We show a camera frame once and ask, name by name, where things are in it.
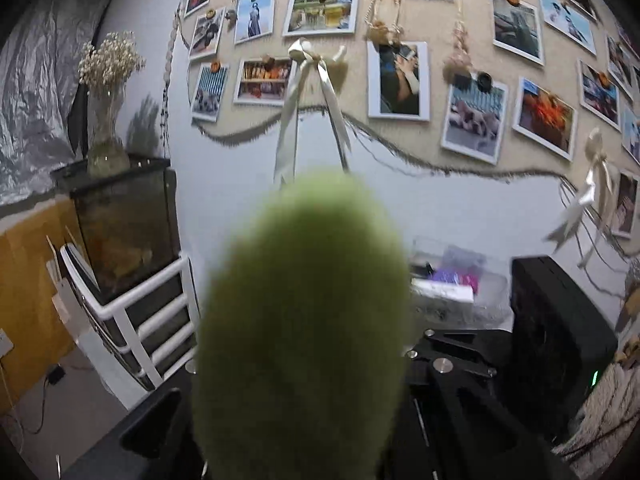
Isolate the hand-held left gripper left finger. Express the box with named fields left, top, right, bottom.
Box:
left=62, top=360, right=206, bottom=480

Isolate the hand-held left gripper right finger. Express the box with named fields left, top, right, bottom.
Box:
left=380, top=329, right=581, bottom=480

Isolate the green plush toy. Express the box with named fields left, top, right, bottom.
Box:
left=191, top=170, right=412, bottom=480

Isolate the large black box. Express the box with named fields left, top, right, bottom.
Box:
left=510, top=256, right=618, bottom=446

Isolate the clear box of purple trinkets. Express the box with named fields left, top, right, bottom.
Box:
left=407, top=236, right=513, bottom=331

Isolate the white wooden rack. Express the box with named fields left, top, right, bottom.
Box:
left=45, top=232, right=76, bottom=326

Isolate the glass fish tank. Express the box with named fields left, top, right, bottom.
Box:
left=51, top=157, right=182, bottom=306

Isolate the cream satin ribbon bow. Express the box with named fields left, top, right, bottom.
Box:
left=272, top=37, right=353, bottom=186
left=545, top=127, right=621, bottom=268

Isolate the burlap photo board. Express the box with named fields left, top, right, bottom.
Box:
left=167, top=0, right=640, bottom=321

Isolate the glass vase of dried flowers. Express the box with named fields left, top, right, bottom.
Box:
left=77, top=31, right=147, bottom=178

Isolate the pinned photo collection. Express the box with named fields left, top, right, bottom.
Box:
left=182, top=0, right=640, bottom=241

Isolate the silver foil sheet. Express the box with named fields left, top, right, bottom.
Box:
left=0, top=0, right=126, bottom=208

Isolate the white frame drawer unit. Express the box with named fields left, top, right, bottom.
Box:
left=60, top=242, right=201, bottom=392

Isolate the white bead string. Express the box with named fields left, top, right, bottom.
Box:
left=159, top=0, right=183, bottom=158

